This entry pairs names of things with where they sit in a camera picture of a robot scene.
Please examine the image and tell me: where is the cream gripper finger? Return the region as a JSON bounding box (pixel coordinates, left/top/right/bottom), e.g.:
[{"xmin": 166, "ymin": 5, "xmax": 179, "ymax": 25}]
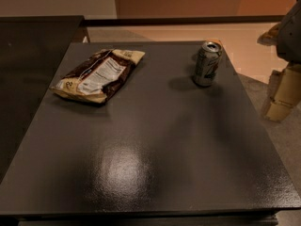
[
  {"xmin": 257, "ymin": 24, "xmax": 280, "ymax": 45},
  {"xmin": 262, "ymin": 63, "xmax": 301, "ymax": 121}
]

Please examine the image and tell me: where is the silver 7up soda can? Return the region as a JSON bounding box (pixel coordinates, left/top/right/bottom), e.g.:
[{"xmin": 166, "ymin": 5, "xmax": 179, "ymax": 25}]
[{"xmin": 193, "ymin": 40, "xmax": 223, "ymax": 87}]

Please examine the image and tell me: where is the brown and cream snack bag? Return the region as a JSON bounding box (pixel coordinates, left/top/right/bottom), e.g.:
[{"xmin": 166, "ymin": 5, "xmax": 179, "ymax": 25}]
[{"xmin": 50, "ymin": 49, "xmax": 145, "ymax": 104}]

